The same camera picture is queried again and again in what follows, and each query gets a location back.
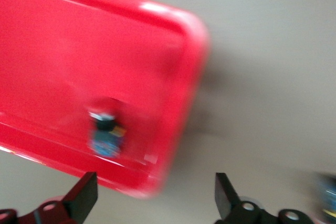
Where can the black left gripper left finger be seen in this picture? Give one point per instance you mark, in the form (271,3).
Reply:
(78,200)

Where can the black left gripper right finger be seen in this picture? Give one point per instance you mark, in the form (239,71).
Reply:
(231,208)

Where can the red push button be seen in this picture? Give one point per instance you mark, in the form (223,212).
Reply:
(105,140)
(326,192)

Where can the red plastic tray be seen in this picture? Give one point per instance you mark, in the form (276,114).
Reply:
(65,51)

